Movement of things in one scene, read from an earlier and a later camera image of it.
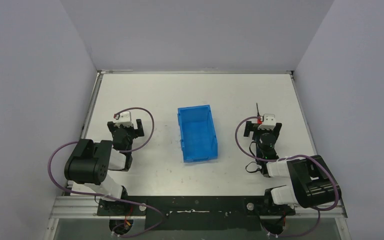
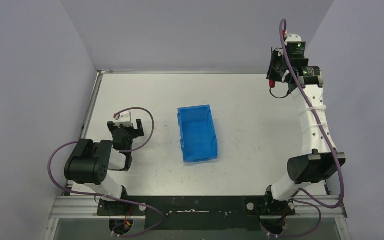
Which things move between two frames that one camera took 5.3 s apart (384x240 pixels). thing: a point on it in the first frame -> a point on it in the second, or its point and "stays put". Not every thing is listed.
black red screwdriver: [259, 122] -> [272, 83]
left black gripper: [137, 131] stays put
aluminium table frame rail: [70, 208] stays put
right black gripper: [250, 128] -> [277, 55]
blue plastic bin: [198, 136] stays put
